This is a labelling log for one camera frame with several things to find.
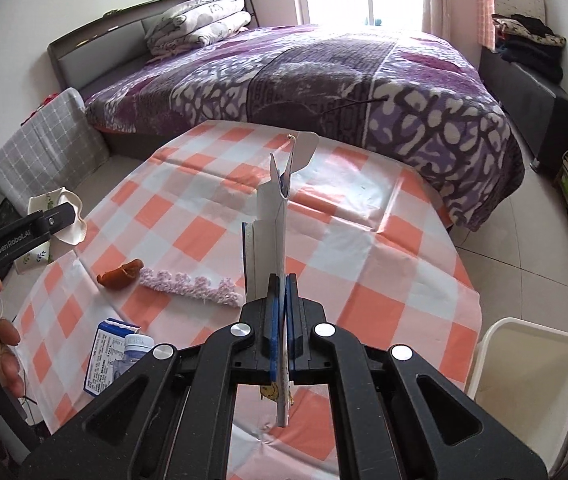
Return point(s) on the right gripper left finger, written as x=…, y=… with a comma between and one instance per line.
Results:
x=258, y=357

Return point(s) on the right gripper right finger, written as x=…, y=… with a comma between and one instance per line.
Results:
x=307, y=365

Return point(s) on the pink fuzzy foam strip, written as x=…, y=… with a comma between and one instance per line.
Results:
x=199, y=288

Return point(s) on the white paper box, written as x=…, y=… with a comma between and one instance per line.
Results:
x=264, y=250

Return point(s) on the orange peel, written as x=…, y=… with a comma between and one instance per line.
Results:
x=121, y=277

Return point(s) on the blue white medicine box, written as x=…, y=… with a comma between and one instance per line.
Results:
x=107, y=347

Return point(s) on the white plastic trash bin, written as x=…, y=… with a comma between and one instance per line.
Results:
x=520, y=377

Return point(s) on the white medicine bottle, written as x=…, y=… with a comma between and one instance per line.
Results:
x=136, y=346

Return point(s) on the grey checkered cushion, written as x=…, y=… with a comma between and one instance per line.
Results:
x=55, y=148

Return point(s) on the orange white checkered tablecloth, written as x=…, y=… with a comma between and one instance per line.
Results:
x=235, y=311

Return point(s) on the purple patterned bed quilt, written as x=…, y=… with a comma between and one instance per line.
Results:
x=411, y=98

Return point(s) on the dark wooden headboard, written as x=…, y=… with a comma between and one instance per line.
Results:
x=92, y=56

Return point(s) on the dark bench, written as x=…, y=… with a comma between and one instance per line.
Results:
x=537, y=108

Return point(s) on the folded white floral duvet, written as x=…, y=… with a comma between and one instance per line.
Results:
x=196, y=24

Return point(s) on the pile of dark clothes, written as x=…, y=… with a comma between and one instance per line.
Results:
x=530, y=43

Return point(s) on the pink white drawer cabinet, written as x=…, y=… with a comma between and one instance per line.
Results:
x=486, y=34

